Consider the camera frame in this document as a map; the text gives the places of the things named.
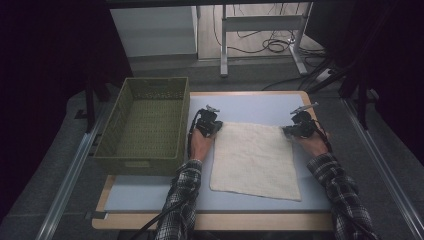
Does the cream printed towel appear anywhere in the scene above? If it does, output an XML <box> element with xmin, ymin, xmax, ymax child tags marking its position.
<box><xmin>208</xmin><ymin>121</ymin><xmax>303</xmax><ymax>202</ymax></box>

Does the tangle of black floor cables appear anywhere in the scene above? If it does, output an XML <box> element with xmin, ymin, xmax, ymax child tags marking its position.
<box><xmin>212</xmin><ymin>2</ymin><xmax>328</xmax><ymax>58</ymax></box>

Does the white power strip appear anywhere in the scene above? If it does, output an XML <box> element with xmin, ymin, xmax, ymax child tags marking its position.
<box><xmin>314</xmin><ymin>67</ymin><xmax>335</xmax><ymax>83</ymax></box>

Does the dark curtain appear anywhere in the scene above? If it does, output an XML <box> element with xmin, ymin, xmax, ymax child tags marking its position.
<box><xmin>0</xmin><ymin>0</ymin><xmax>135</xmax><ymax>221</ymax></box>
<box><xmin>304</xmin><ymin>0</ymin><xmax>424</xmax><ymax>165</ymax></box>

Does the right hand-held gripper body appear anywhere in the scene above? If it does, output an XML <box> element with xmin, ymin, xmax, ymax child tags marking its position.
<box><xmin>290</xmin><ymin>102</ymin><xmax>320</xmax><ymax>139</ymax></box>

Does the person's right hand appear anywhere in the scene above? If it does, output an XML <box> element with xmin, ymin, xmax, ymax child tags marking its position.
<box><xmin>295</xmin><ymin>132</ymin><xmax>331</xmax><ymax>158</ymax></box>

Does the left hand-held gripper black cable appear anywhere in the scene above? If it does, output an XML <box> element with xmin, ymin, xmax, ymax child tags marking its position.
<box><xmin>129</xmin><ymin>109</ymin><xmax>203</xmax><ymax>240</ymax></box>

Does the white metal desk frame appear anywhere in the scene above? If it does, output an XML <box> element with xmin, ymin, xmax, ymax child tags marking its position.
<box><xmin>219</xmin><ymin>2</ymin><xmax>313</xmax><ymax>79</ymax></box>

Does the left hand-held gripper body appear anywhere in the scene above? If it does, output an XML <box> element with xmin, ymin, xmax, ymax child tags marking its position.
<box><xmin>194</xmin><ymin>104</ymin><xmax>221</xmax><ymax>135</ymax></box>

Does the grey foam mat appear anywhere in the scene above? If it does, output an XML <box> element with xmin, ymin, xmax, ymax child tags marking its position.
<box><xmin>103</xmin><ymin>92</ymin><xmax>341</xmax><ymax>215</ymax></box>

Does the black metal stand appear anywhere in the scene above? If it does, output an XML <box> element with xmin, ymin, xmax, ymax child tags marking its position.
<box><xmin>84</xmin><ymin>76</ymin><xmax>111</xmax><ymax>135</ymax></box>
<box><xmin>339</xmin><ymin>66</ymin><xmax>380</xmax><ymax>131</ymax></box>

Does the person's left hand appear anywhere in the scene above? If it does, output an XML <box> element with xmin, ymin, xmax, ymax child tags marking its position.
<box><xmin>189</xmin><ymin>127</ymin><xmax>216</xmax><ymax>162</ymax></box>

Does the aluminium floor rail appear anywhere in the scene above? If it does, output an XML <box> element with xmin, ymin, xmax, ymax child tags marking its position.
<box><xmin>34</xmin><ymin>102</ymin><xmax>108</xmax><ymax>240</ymax></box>
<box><xmin>342</xmin><ymin>97</ymin><xmax>424</xmax><ymax>240</ymax></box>

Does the hand-held gripper black cable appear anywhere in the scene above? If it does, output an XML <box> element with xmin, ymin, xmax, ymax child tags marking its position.
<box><xmin>310</xmin><ymin>119</ymin><xmax>334</xmax><ymax>155</ymax></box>
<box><xmin>129</xmin><ymin>109</ymin><xmax>203</xmax><ymax>240</ymax></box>

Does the right hand-held gripper black cable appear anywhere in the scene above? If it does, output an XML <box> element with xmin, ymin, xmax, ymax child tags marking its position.
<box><xmin>310</xmin><ymin>119</ymin><xmax>334</xmax><ymax>155</ymax></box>

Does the white cabinet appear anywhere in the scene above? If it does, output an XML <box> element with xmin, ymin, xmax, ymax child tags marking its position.
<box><xmin>109</xmin><ymin>5</ymin><xmax>199</xmax><ymax>58</ymax></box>

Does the green woven basket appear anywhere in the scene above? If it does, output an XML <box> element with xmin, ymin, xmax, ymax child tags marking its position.
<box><xmin>92</xmin><ymin>76</ymin><xmax>191</xmax><ymax>177</ymax></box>

